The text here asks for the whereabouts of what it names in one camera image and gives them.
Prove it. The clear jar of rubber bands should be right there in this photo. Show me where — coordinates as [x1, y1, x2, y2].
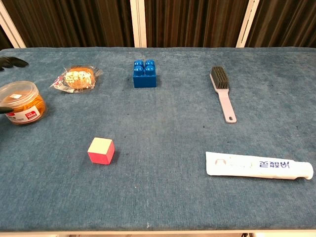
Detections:
[0, 80, 47, 126]

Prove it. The blue building block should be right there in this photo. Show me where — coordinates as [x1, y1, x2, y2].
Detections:
[133, 59, 157, 88]

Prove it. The dark pleated curtain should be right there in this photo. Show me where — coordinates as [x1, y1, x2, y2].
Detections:
[0, 0, 316, 50]

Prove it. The blue table cloth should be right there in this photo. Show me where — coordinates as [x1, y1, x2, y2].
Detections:
[0, 46, 316, 233]

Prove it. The wrapped bread bun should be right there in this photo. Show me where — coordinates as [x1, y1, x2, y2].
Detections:
[50, 65, 103, 94]

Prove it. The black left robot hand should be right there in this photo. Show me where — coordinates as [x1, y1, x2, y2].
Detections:
[0, 56, 29, 115]

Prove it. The pink and cream cube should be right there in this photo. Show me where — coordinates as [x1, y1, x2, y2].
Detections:
[87, 137, 116, 165]

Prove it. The white frame post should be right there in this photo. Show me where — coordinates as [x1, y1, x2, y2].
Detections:
[0, 1, 27, 49]
[129, 0, 148, 48]
[236, 0, 261, 48]

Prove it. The grey handled brush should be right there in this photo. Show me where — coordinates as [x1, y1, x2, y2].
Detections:
[209, 66, 237, 124]

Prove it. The white toothpaste tube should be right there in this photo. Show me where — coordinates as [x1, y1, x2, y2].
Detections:
[205, 151, 314, 181]

